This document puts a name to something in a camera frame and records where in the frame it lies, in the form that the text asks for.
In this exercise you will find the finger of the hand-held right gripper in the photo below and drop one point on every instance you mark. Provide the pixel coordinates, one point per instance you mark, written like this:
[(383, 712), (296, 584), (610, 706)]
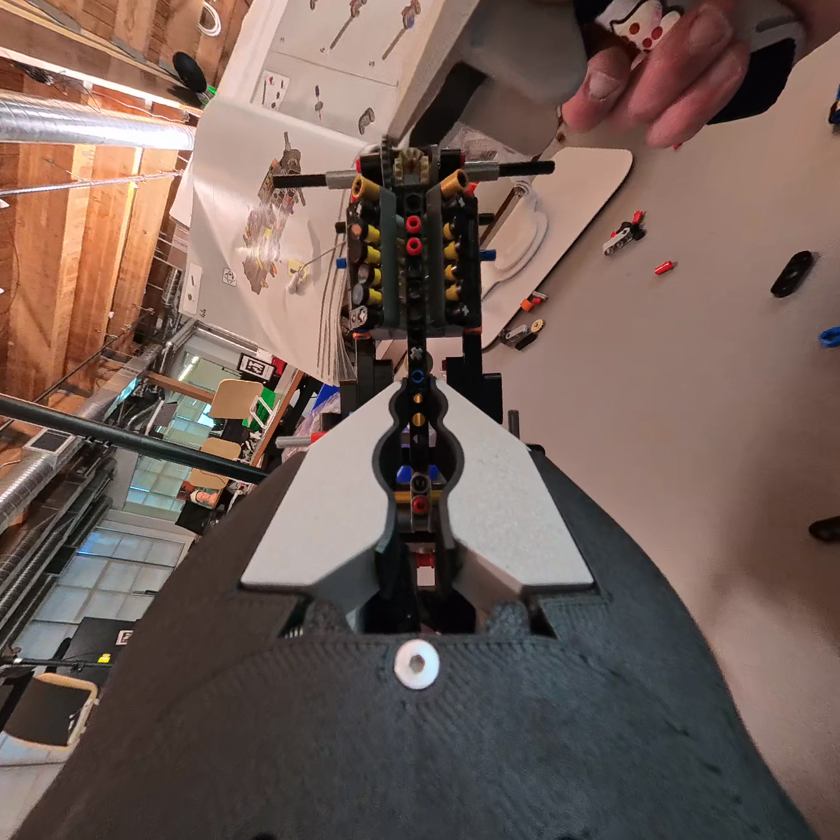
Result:
[(446, 52), (531, 65)]

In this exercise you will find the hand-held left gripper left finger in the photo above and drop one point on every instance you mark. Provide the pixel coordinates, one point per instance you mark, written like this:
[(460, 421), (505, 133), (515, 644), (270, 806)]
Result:
[(315, 512)]

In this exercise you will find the small red lego bush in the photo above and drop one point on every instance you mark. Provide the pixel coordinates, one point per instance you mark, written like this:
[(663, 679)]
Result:
[(665, 268)]

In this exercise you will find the lego instruction booklet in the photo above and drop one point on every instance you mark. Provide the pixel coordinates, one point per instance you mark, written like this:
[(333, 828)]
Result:
[(262, 164)]

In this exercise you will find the silver ventilation duct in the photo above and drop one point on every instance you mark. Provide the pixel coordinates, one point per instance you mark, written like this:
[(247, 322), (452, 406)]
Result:
[(79, 121), (33, 479)]

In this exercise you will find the short black lego liftarm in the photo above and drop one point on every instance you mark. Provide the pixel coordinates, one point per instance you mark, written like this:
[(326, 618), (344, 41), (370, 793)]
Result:
[(792, 274)]

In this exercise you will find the lego car chassis model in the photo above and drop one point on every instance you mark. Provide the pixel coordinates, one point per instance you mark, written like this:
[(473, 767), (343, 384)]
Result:
[(413, 275)]

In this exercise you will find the grey lego liftarm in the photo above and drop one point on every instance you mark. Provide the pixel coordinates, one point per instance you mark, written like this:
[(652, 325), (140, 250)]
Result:
[(515, 336)]

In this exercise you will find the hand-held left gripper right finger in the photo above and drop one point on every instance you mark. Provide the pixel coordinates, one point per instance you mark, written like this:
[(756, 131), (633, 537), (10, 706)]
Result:
[(518, 518)]

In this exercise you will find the black round lamp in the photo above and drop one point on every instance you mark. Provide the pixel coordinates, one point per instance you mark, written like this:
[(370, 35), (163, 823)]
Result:
[(190, 72)]

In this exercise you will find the grey red black lego assembly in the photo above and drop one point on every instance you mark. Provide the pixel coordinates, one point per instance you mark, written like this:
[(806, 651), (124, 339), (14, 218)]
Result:
[(620, 237)]

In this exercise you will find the wooden chair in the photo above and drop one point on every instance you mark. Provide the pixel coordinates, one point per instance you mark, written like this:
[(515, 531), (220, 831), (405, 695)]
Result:
[(236, 397), (46, 712), (220, 449)]

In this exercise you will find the black pole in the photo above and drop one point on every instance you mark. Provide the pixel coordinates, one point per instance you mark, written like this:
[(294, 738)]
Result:
[(131, 438)]

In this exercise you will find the person's right hand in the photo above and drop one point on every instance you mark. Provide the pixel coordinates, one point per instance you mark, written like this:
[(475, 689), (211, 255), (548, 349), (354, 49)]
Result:
[(689, 85)]

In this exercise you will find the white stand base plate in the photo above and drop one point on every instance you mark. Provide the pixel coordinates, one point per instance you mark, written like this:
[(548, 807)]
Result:
[(577, 197)]

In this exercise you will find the blue lego liftarm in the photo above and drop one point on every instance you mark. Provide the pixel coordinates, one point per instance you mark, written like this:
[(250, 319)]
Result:
[(831, 337)]

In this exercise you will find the dark blue lego connector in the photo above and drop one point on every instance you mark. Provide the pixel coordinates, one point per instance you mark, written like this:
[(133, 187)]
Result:
[(835, 111)]

